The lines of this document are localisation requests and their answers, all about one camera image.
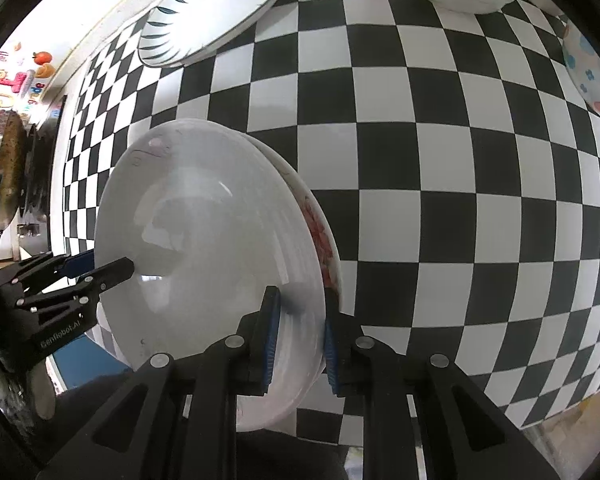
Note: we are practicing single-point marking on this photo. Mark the blue flower pattern bowl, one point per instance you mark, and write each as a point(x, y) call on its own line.
point(583, 65)

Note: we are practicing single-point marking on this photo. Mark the colourful fridge magnets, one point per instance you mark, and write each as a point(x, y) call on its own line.
point(24, 78)

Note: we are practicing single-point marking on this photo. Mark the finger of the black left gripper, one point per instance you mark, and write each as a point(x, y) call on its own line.
point(36, 273)
point(85, 289)

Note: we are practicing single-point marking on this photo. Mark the plain white plate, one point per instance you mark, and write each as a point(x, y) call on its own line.
point(209, 224)

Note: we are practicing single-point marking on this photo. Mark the brown frying pan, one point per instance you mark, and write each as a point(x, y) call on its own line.
point(13, 153)

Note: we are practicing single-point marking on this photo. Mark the black stove top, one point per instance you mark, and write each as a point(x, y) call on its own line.
point(39, 163)

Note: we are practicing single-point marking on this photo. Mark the blue leaf pattern plate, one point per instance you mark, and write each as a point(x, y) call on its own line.
point(180, 32)

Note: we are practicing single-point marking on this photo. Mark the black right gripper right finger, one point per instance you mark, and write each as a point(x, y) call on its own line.
point(422, 413)

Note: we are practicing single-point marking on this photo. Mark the red floral plate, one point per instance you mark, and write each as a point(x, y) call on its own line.
point(323, 239)

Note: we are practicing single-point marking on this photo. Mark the black white checkered mat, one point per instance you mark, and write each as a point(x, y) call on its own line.
point(456, 163)

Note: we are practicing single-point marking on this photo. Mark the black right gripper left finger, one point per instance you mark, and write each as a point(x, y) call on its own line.
point(176, 418)

